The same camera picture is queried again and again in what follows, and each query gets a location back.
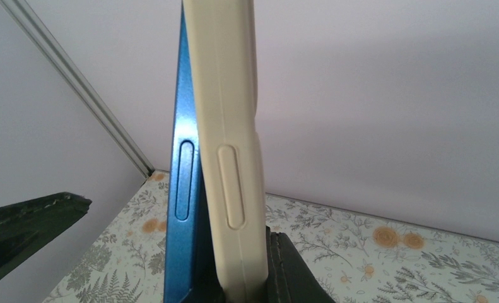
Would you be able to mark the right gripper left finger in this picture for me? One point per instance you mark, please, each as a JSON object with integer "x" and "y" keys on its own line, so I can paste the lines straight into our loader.
{"x": 28, "y": 226}

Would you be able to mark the blue phone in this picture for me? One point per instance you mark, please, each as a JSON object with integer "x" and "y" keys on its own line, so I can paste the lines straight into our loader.
{"x": 190, "y": 273}

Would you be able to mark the left aluminium frame post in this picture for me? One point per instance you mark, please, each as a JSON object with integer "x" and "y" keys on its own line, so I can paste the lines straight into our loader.
{"x": 47, "y": 44}

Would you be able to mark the floral patterned table mat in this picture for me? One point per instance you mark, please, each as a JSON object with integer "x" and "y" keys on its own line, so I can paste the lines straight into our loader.
{"x": 354, "y": 257}

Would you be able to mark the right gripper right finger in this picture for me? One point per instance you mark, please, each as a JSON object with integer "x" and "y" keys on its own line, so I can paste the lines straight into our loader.
{"x": 289, "y": 278}

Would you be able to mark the beige phone case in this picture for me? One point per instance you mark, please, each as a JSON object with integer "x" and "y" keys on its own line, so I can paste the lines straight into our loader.
{"x": 222, "y": 51}

